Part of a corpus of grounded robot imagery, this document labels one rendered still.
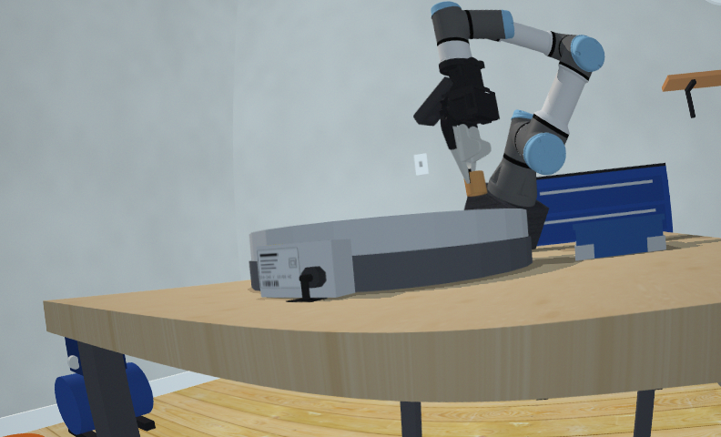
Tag blue crate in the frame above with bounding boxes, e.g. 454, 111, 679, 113
573, 214, 666, 261

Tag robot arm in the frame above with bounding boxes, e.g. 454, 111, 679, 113
413, 1, 604, 207

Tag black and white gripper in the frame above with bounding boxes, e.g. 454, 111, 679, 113
439, 57, 500, 184

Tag bronze bushing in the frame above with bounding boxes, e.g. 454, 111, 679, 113
464, 170, 487, 197

